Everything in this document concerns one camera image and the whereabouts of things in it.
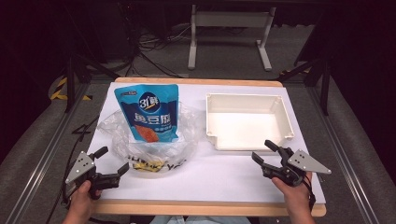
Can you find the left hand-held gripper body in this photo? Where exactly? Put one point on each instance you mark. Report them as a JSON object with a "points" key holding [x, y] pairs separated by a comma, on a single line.
{"points": [[83, 169]]}

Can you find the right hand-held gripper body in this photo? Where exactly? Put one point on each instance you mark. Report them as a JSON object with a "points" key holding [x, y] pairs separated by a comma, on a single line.
{"points": [[295, 166]]}

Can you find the white plastic box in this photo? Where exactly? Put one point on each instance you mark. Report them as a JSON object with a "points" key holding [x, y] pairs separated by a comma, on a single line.
{"points": [[246, 123]]}

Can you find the clear plastic bag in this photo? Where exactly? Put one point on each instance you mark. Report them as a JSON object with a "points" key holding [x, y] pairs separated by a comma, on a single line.
{"points": [[149, 146]]}

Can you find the blue snack pouch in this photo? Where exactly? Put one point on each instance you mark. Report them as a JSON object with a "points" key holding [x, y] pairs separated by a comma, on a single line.
{"points": [[149, 113]]}

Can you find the person's right hand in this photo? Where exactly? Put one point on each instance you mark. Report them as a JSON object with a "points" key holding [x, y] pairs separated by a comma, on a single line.
{"points": [[294, 194]]}

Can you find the person's left hand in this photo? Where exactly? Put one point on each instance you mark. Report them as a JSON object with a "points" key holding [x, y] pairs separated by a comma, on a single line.
{"points": [[81, 199]]}

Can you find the yellow black floor tape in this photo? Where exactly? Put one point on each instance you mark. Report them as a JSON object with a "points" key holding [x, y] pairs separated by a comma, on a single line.
{"points": [[62, 90]]}

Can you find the black metal stand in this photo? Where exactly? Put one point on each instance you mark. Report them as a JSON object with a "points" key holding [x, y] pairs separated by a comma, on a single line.
{"points": [[314, 76], [79, 74]]}

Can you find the white metal stand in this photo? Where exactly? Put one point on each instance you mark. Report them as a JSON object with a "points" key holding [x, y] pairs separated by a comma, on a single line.
{"points": [[229, 34]]}

